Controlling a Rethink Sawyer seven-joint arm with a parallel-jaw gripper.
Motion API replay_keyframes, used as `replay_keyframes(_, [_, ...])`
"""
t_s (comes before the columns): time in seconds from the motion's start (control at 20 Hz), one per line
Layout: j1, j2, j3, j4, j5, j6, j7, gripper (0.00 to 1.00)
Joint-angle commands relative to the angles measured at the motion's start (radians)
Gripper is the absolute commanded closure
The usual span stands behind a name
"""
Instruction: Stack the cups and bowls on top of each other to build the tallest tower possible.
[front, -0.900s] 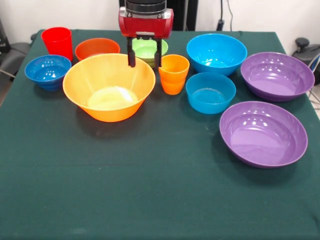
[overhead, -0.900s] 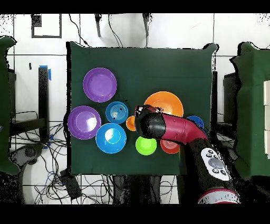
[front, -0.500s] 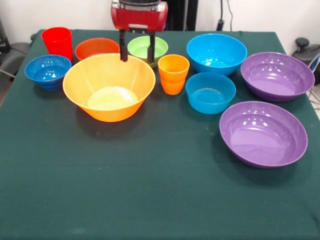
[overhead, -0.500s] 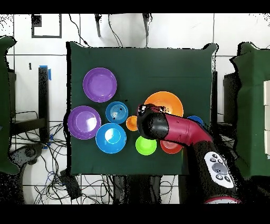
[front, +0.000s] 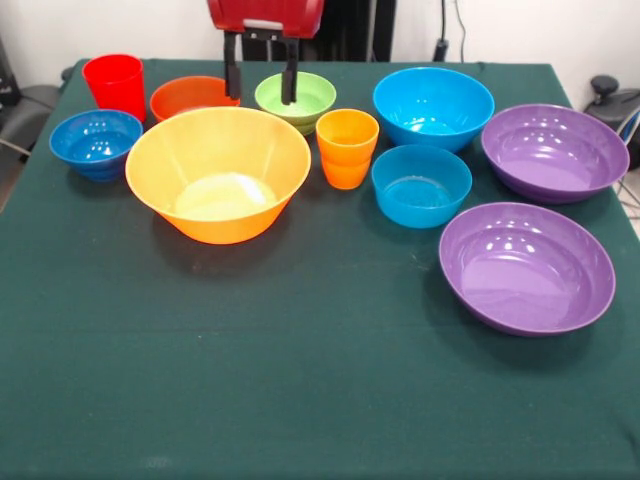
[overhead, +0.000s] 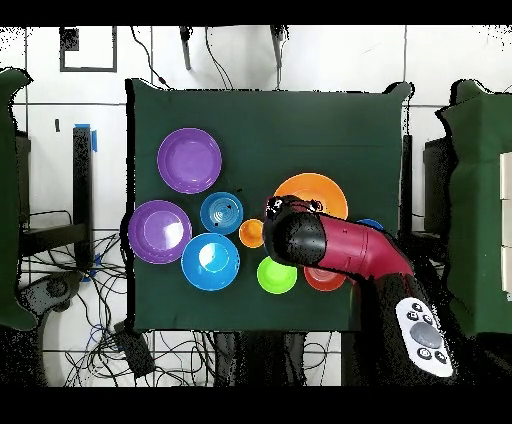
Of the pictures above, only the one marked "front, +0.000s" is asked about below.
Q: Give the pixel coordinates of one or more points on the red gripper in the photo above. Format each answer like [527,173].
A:
[265,12]

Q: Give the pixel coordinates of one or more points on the large orange bowl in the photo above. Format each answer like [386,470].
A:
[215,165]

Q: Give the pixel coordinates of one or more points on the green bowl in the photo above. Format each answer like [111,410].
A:
[312,95]

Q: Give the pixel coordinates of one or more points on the red-orange bowl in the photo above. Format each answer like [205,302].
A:
[185,97]

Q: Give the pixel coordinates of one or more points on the orange cup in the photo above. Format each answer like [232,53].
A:
[347,150]

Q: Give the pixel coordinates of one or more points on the red cup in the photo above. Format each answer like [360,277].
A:
[117,85]

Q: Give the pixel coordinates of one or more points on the large light blue bowl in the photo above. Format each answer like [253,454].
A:
[433,107]

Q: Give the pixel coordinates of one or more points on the dark blue bowl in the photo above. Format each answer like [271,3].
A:
[95,145]

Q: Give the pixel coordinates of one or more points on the small light blue bowl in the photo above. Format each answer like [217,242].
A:
[421,187]

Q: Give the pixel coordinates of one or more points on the dark green tablecloth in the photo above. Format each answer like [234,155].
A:
[250,350]

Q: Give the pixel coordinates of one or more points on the purple bowl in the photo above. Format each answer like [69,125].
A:
[527,270]
[555,155]

